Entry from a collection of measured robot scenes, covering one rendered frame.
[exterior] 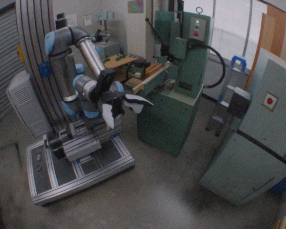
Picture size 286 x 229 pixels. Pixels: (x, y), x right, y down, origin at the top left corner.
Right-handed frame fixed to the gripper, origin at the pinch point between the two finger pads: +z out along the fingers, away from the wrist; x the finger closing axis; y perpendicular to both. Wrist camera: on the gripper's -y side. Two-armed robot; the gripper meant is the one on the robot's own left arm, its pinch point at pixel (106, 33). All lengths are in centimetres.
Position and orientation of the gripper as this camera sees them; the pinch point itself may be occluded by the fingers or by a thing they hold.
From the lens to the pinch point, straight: 179.1
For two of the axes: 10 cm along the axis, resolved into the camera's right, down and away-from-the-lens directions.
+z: 5.1, -5.8, 6.4
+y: -1.2, 6.9, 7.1
